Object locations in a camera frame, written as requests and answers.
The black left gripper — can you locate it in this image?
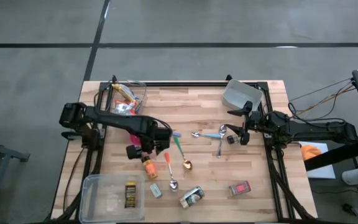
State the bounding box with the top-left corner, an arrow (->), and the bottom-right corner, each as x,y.
141,126 -> 172,156

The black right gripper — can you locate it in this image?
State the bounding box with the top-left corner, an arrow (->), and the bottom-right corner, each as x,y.
224,101 -> 269,146

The green pepper tin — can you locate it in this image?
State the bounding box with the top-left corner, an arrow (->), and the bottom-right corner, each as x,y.
149,182 -> 163,199

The black yellow spice jar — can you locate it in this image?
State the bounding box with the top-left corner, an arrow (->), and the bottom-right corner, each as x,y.
124,177 -> 137,209

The orange snack packet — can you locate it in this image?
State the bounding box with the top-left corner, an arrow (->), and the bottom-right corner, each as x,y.
114,98 -> 138,115

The red spice tin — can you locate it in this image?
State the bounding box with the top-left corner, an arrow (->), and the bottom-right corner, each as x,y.
227,180 -> 252,197

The gold snack packet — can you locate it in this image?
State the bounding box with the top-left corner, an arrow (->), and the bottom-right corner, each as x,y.
111,83 -> 138,103

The dark green-labelled spice jar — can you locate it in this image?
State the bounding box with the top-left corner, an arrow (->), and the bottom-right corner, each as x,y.
226,134 -> 241,145

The plain silver spoon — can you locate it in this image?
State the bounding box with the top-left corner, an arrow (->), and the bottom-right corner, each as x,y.
216,124 -> 228,159

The grey plastic bin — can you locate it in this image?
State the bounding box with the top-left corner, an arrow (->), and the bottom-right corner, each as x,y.
221,78 -> 264,113

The clear rigid organizer bin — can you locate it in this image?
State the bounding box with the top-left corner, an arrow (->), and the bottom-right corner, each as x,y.
104,80 -> 149,116

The orange soft object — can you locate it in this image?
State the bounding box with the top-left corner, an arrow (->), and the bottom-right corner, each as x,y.
300,144 -> 323,162

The clear plastic storage bin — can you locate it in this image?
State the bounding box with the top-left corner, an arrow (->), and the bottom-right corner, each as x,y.
78,173 -> 145,224

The white floor paper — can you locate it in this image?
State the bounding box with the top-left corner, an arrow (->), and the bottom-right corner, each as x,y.
298,141 -> 337,180

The black rig strut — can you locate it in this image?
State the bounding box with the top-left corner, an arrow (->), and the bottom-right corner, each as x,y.
304,133 -> 358,172

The grey metal stand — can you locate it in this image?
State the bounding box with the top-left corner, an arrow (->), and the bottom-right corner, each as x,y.
0,133 -> 30,224

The gold spoon green handle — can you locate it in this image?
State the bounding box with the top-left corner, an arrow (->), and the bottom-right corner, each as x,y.
173,136 -> 194,172

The blue-handled spoon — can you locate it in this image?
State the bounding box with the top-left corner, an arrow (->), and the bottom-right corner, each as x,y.
191,131 -> 223,139

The silver spoon orange handle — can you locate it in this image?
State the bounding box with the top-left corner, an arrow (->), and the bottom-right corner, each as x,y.
163,151 -> 179,192

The black aluminium table frame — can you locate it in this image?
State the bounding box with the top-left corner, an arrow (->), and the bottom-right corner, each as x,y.
93,74 -> 315,223

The thin grey cable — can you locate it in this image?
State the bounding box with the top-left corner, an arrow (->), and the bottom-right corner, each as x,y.
289,77 -> 353,103

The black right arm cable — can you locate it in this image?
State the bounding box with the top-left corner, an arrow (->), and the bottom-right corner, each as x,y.
287,101 -> 347,124

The thin yellow cable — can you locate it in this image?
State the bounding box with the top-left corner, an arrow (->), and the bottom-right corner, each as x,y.
303,84 -> 354,115

